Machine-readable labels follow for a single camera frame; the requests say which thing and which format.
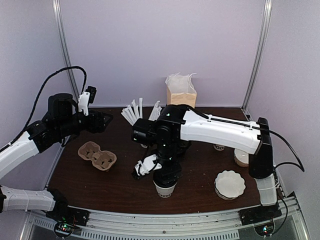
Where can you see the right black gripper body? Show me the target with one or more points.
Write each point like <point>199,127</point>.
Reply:
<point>169,175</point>

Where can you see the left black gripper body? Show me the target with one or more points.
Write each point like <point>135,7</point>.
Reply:
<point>91,127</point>

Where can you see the white paper coffee cup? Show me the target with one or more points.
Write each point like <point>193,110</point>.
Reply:
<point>164,192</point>

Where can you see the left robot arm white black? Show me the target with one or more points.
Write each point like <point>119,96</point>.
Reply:
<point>64,118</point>

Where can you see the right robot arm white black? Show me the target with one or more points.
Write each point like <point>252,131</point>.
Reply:
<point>178,125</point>

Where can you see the cardboard cup carrier tray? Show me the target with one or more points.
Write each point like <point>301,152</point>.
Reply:
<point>102,160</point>

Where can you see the white scalloped dish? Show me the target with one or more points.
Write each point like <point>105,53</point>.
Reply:
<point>229,185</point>

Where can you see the white round bowl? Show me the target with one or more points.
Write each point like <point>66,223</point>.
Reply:
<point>241,158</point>

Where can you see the white plastic bag liner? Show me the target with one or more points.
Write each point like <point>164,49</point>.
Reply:
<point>180,84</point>

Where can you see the brown paper bag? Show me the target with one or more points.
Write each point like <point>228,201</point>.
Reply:
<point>180,98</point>

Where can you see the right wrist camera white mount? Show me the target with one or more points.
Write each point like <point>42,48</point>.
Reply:
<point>145,166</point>

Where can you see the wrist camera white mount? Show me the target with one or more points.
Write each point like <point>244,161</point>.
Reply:
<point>86,97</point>
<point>145,166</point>

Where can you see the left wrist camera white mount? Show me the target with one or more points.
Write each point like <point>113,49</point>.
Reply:
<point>86,97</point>

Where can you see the aluminium front rail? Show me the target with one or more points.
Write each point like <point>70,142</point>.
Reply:
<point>219,225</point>

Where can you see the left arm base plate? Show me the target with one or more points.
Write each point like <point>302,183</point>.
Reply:
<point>69,215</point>

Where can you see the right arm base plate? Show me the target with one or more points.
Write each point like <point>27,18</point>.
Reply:
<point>259,214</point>

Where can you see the left aluminium corner post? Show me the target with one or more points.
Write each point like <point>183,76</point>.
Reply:
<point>63,43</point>

